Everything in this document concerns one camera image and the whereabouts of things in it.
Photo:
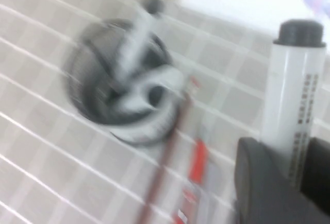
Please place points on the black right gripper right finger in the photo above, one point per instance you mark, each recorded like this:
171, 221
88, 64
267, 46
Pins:
318, 170

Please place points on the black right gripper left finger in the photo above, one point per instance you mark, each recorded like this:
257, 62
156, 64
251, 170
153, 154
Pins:
268, 188

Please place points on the white marker with black cap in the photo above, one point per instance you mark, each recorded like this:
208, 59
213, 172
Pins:
288, 92
138, 41

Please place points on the red gel pen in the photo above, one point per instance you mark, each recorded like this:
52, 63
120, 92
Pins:
198, 162

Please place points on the black mesh pen holder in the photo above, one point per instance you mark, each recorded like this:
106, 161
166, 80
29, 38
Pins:
87, 85

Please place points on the red and black pencil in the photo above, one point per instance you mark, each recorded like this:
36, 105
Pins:
167, 152

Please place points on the grey checked tablecloth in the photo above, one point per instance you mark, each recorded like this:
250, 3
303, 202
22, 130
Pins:
38, 157

